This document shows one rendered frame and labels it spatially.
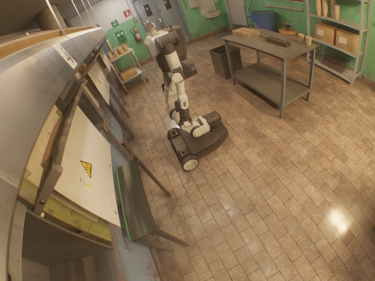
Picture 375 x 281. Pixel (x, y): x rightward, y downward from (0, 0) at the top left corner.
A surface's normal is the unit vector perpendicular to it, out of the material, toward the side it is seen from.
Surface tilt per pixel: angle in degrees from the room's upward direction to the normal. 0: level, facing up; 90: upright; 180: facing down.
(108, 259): 0
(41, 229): 90
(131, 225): 0
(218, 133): 0
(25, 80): 80
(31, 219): 90
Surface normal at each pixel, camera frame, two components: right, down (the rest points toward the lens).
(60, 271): -0.29, -0.64
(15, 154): 0.81, -0.58
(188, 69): 0.36, 0.61
